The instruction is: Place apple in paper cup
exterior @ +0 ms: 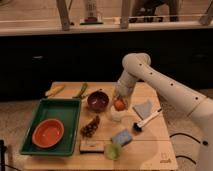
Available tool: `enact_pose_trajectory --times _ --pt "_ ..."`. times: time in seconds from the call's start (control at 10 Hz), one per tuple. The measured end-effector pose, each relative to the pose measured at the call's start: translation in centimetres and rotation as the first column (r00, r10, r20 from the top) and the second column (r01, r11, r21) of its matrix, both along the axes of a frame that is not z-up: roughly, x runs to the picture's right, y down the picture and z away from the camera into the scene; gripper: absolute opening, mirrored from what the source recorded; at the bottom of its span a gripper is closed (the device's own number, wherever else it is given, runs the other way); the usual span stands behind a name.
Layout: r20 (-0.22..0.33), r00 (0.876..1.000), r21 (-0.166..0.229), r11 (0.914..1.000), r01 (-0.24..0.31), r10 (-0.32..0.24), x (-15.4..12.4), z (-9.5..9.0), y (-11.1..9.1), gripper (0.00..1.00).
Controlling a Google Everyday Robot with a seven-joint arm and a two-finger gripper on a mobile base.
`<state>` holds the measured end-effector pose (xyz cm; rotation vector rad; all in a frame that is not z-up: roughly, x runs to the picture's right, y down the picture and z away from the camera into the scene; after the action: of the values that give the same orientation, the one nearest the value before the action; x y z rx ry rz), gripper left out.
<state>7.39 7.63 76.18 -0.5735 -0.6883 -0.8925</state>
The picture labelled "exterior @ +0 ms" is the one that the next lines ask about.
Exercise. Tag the white bottle on shelf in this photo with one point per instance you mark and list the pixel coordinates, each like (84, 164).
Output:
(90, 13)

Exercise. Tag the green vegetable toy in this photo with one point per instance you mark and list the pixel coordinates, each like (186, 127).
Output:
(82, 90)

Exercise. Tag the dark wooden block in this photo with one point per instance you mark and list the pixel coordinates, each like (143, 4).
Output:
(88, 146)

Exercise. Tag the red apple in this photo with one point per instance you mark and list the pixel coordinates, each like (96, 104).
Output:
(119, 105)

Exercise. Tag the light green plastic cup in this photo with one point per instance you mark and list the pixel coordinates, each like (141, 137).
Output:
(112, 151)

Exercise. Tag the orange bowl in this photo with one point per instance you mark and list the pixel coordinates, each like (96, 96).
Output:
(48, 133)

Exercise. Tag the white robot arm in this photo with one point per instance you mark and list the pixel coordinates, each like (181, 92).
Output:
(136, 66)

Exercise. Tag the white paper cup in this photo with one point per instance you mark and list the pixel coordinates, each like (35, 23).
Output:
(116, 115)

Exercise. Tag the blue sponge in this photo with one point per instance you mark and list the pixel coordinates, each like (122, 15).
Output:
(122, 138)

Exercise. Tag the green plastic tray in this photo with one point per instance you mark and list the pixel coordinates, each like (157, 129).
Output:
(65, 110)

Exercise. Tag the brown grape bunch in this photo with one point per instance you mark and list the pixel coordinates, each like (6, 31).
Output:
(89, 130)

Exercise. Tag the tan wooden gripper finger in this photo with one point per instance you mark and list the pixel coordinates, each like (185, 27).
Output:
(126, 101)

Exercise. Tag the dark red bowl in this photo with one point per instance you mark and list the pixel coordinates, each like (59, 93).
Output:
(98, 101)

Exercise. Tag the grey folded cloth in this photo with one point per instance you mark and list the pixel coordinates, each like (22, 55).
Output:
(143, 110)

